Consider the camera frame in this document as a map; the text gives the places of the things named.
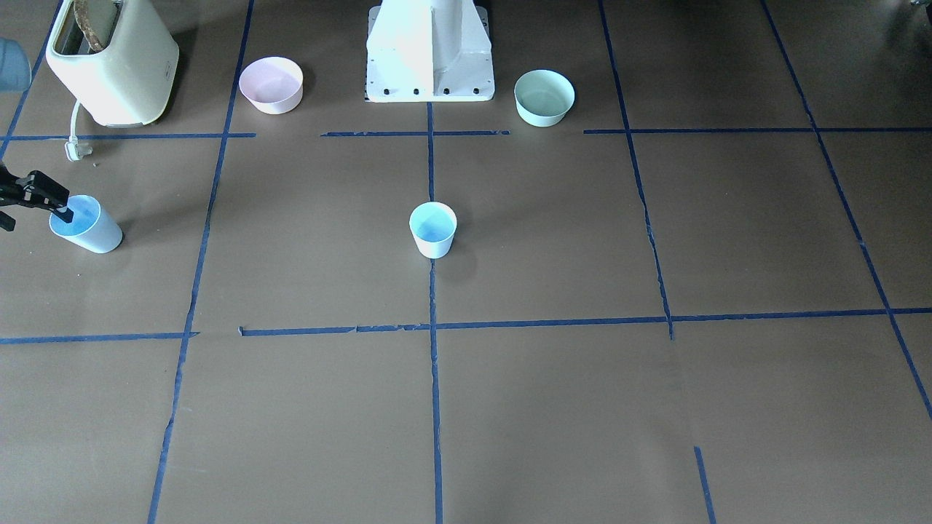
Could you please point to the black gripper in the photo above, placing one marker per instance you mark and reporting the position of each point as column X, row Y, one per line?
column 29, row 191

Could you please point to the light blue cup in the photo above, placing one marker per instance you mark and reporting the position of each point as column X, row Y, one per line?
column 433, row 226
column 91, row 227

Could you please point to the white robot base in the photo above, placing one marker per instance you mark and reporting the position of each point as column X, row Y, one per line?
column 429, row 52

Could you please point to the cream toaster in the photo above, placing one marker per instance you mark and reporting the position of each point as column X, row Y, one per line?
column 127, row 85

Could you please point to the toast slice in toaster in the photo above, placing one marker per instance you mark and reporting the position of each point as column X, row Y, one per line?
column 97, row 21

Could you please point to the pink bowl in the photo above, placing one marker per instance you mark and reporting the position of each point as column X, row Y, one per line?
column 274, row 84

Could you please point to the crossing blue tape strip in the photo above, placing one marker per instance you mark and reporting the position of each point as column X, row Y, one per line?
column 411, row 133

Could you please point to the long blue tape strip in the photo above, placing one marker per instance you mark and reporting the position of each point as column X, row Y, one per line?
column 439, row 510

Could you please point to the mint green bowl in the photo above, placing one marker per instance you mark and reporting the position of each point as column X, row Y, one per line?
column 543, row 97

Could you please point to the short blue tape strip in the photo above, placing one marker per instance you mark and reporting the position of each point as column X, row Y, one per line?
column 705, row 485

